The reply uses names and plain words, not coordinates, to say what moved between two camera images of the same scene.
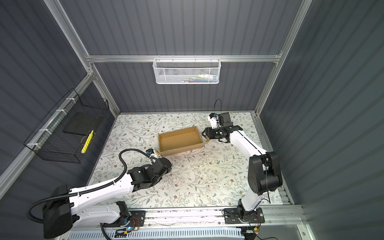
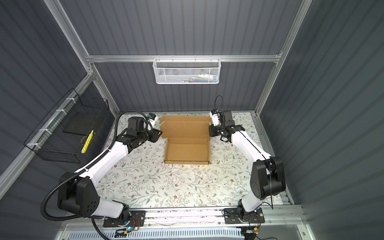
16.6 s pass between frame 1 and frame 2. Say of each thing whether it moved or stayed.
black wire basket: stayed
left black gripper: moved
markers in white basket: stayed
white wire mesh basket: stayed
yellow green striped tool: stayed
